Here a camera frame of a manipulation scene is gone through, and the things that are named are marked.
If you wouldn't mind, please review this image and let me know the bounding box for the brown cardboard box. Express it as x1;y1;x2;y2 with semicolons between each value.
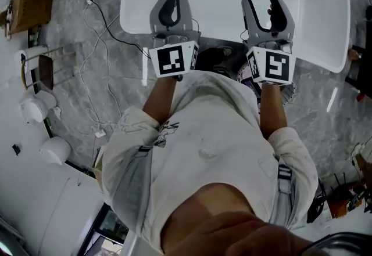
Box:
6;0;55;36

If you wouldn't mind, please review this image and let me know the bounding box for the person's white shirt torso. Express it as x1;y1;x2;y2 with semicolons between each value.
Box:
101;70;319;253

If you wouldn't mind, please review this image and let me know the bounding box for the black headset strap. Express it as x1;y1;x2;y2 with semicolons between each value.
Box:
301;232;372;256

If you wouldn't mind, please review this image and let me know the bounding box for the black cable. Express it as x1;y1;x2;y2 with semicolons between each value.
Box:
87;0;152;60

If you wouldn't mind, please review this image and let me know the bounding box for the person's left forearm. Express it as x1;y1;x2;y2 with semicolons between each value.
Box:
142;75;178;128

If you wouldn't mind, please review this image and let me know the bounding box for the black framed screen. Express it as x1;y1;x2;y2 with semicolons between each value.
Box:
77;202;129;256

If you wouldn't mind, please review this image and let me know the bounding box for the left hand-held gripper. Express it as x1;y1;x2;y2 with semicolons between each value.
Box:
148;0;202;82

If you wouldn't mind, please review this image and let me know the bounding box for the wooden stool with metal legs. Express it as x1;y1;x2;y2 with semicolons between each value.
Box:
21;45;77;91

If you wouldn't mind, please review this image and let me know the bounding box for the orange tool clutter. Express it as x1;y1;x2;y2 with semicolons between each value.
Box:
327;173;372;219

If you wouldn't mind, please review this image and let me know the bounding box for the large white cabinet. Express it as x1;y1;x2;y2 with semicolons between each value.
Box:
0;121;106;256

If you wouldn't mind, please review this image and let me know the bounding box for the person's chin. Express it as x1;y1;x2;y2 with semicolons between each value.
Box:
159;181;314;256

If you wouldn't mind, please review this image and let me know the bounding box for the white dome-shaped fixture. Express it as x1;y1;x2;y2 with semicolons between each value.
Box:
38;136;72;166

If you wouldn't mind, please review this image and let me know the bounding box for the person's right forearm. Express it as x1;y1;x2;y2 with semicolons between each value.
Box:
259;82;289;140

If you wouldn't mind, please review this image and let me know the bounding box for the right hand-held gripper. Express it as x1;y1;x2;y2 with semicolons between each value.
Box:
241;0;297;85

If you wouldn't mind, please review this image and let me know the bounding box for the white paper roll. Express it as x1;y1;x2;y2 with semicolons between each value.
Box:
13;49;49;79

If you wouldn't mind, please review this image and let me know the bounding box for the white cable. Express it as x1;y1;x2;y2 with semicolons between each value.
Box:
76;2;123;137

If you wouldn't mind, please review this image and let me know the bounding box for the person's black shoe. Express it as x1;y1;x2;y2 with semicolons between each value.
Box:
195;46;234;78

